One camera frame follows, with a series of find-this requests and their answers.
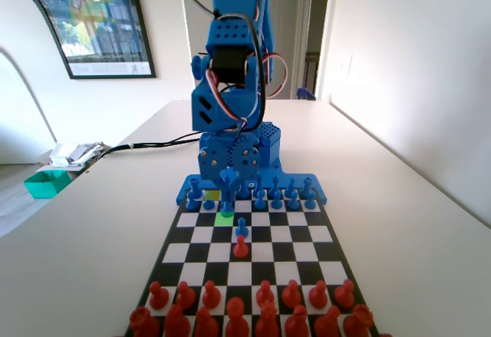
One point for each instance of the blue chair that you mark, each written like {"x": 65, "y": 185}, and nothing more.
{"x": 305, "y": 94}

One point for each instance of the red chess knight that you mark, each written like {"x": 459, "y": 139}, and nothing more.
{"x": 176, "y": 322}
{"x": 327, "y": 322}

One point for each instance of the blue chess king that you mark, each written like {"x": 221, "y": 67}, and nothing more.
{"x": 261, "y": 183}

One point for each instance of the black and white chessboard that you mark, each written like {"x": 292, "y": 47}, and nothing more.
{"x": 291, "y": 252}

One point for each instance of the red chess bishop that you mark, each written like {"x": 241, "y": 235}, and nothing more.
{"x": 206, "y": 324}
{"x": 297, "y": 322}

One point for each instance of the red chess pawn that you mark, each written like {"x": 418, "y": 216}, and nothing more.
{"x": 239, "y": 248}
{"x": 264, "y": 295}
{"x": 211, "y": 296}
{"x": 345, "y": 295}
{"x": 291, "y": 295}
{"x": 185, "y": 297}
{"x": 158, "y": 297}
{"x": 318, "y": 296}

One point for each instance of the framed colourful poster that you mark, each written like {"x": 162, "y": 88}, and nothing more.
{"x": 103, "y": 14}

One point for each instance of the row of blue chess pieces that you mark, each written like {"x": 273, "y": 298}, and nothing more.
{"x": 321, "y": 193}

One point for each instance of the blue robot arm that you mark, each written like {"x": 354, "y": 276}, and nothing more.
{"x": 230, "y": 103}

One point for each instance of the blue chess queen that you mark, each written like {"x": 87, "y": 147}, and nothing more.
{"x": 243, "y": 193}

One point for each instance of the white arched panel dark edge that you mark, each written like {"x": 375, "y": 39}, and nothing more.
{"x": 15, "y": 26}

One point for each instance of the blue chess knight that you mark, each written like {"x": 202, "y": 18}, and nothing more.
{"x": 290, "y": 184}
{"x": 228, "y": 208}

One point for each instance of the green plastic box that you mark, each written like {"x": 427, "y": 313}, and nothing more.
{"x": 46, "y": 185}

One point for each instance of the red chess rook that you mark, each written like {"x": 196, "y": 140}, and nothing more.
{"x": 358, "y": 320}
{"x": 144, "y": 322}

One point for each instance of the blue chess bishop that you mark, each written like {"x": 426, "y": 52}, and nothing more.
{"x": 275, "y": 183}

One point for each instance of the red chess queen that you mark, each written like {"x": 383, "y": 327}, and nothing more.
{"x": 267, "y": 322}

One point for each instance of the blue chess pawn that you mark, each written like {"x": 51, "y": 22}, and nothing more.
{"x": 241, "y": 229}
{"x": 207, "y": 204}
{"x": 260, "y": 200}
{"x": 293, "y": 201}
{"x": 276, "y": 202}
{"x": 190, "y": 203}
{"x": 310, "y": 202}

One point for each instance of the pile of papers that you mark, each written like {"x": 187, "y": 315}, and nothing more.
{"x": 73, "y": 152}

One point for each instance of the blue chess rook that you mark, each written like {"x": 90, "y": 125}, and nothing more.
{"x": 195, "y": 189}
{"x": 305, "y": 186}

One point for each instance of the blue geared gripper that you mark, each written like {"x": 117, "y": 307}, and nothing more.
{"x": 213, "y": 158}

